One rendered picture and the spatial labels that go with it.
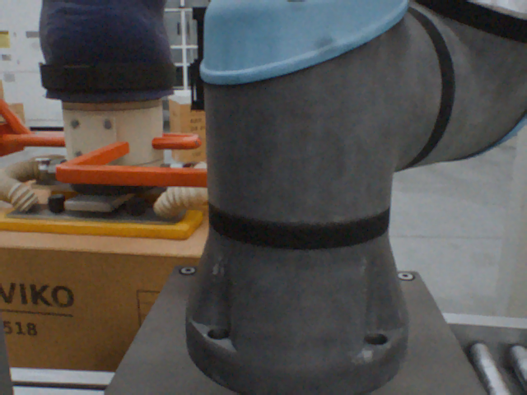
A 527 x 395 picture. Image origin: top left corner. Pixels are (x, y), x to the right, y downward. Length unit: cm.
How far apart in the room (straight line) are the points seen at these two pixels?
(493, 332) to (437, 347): 101
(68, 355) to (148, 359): 55
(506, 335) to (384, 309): 107
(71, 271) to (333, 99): 62
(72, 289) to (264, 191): 59
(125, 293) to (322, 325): 53
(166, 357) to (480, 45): 28
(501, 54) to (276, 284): 20
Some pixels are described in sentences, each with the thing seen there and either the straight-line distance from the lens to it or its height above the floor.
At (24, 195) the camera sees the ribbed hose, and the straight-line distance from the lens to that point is 92.
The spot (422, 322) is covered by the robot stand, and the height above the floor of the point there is 104.
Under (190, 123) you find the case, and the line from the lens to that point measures 266.
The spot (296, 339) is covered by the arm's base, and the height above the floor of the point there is 108.
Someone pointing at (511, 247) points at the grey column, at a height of 54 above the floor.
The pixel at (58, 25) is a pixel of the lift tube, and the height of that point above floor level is 127.
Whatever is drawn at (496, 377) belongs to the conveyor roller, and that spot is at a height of 55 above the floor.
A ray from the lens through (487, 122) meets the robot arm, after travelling 38.
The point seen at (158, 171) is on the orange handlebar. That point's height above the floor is 109.
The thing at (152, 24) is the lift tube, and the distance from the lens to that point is 85.
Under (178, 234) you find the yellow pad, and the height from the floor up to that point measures 96.
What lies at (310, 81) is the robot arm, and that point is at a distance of 25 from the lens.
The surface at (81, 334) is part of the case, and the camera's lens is 85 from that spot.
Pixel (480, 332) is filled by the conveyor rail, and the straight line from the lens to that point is 136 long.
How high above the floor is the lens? 122
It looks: 16 degrees down
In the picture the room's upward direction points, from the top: straight up
